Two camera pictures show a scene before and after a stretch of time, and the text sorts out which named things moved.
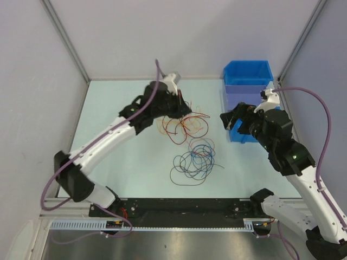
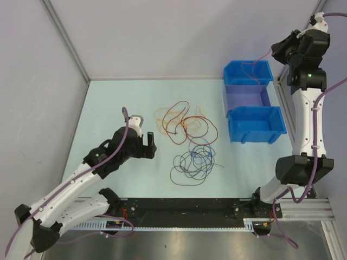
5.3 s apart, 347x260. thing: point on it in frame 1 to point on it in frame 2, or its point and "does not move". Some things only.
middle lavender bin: x=248 y=94 does not move
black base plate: x=178 y=209 does not move
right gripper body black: x=252 y=124 to x=287 y=53
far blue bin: x=248 y=72 does not move
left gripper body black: x=171 y=106 to x=138 y=150
